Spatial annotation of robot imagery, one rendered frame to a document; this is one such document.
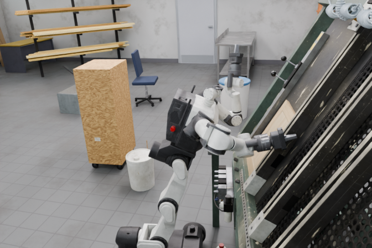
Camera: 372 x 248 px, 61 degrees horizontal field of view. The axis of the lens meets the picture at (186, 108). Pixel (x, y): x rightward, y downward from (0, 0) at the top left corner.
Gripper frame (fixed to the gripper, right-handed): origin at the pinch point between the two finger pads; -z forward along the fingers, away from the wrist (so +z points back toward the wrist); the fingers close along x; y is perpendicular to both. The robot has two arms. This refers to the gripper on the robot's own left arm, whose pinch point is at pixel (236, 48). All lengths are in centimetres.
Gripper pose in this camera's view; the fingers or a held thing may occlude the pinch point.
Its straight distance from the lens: 219.4
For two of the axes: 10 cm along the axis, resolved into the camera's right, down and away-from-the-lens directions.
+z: -0.7, 9.9, 1.1
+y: -8.9, -0.1, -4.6
